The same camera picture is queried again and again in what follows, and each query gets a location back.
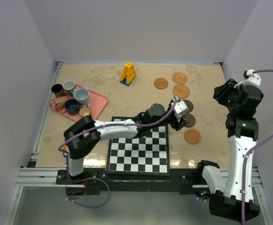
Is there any light wooden coaster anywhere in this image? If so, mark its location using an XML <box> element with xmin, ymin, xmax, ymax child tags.
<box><xmin>154</xmin><ymin>77</ymin><xmax>168</xmax><ymax>90</ymax></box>
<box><xmin>184</xmin><ymin>128</ymin><xmax>201</xmax><ymax>144</ymax></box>

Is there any woven rattan coaster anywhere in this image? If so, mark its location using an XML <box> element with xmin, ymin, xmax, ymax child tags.
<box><xmin>172</xmin><ymin>72</ymin><xmax>188</xmax><ymax>84</ymax></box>
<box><xmin>172</xmin><ymin>84</ymin><xmax>190</xmax><ymax>98</ymax></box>

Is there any dark wooden coaster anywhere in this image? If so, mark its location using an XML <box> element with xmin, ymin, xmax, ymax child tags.
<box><xmin>184</xmin><ymin>113</ymin><xmax>196</xmax><ymax>128</ymax></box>
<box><xmin>184</xmin><ymin>99</ymin><xmax>194</xmax><ymax>113</ymax></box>

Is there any black white chessboard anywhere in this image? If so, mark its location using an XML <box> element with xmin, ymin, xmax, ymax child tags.
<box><xmin>106</xmin><ymin>125</ymin><xmax>170</xmax><ymax>176</ymax></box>

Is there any light blue cup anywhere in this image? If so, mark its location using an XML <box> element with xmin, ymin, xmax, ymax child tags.
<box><xmin>74</xmin><ymin>88</ymin><xmax>90</xmax><ymax>105</ymax></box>

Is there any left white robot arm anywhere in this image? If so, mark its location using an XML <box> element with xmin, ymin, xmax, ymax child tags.
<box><xmin>62</xmin><ymin>97</ymin><xmax>189</xmax><ymax>184</ymax></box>

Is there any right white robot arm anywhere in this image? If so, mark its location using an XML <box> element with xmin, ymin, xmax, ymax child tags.
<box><xmin>193</xmin><ymin>78</ymin><xmax>263</xmax><ymax>224</ymax></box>

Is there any orange cup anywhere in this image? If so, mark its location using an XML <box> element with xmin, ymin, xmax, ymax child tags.
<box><xmin>79</xmin><ymin>106</ymin><xmax>91</xmax><ymax>117</ymax></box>

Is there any dark blue cup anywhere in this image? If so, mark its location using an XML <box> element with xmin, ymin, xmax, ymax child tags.
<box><xmin>64</xmin><ymin>99</ymin><xmax>80</xmax><ymax>115</ymax></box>

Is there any pink patterned cup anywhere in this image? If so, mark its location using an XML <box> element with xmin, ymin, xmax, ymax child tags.
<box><xmin>51</xmin><ymin>96</ymin><xmax>68</xmax><ymax>113</ymax></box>

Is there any dark brown cup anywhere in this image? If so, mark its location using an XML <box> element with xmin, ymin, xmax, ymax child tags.
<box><xmin>51</xmin><ymin>83</ymin><xmax>66</xmax><ymax>97</ymax></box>

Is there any yellow blue block structure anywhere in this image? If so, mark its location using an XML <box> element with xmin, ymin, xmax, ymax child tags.
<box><xmin>120</xmin><ymin>62</ymin><xmax>136</xmax><ymax>86</ymax></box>

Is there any pink plastic tray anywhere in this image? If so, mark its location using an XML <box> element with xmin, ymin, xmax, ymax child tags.
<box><xmin>49</xmin><ymin>90</ymin><xmax>108</xmax><ymax>122</ymax></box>

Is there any grey printed mug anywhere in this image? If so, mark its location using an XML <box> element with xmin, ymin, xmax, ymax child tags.
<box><xmin>63</xmin><ymin>80</ymin><xmax>76</xmax><ymax>96</ymax></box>

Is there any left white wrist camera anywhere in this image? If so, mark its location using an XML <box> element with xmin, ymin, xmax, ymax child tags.
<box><xmin>170</xmin><ymin>96</ymin><xmax>190</xmax><ymax>119</ymax></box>

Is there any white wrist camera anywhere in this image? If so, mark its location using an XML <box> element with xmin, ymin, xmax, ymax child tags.
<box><xmin>170</xmin><ymin>96</ymin><xmax>190</xmax><ymax>119</ymax></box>
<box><xmin>234</xmin><ymin>69</ymin><xmax>261</xmax><ymax>89</ymax></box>

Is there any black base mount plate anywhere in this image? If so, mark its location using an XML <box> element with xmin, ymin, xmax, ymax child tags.
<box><xmin>56</xmin><ymin>168</ymin><xmax>208</xmax><ymax>195</ymax></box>

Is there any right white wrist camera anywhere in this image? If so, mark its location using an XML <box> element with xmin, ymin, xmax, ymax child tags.
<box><xmin>234</xmin><ymin>69</ymin><xmax>261</xmax><ymax>89</ymax></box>

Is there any aluminium rail frame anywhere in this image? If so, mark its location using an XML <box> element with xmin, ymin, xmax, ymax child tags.
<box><xmin>16</xmin><ymin>168</ymin><xmax>263</xmax><ymax>187</ymax></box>

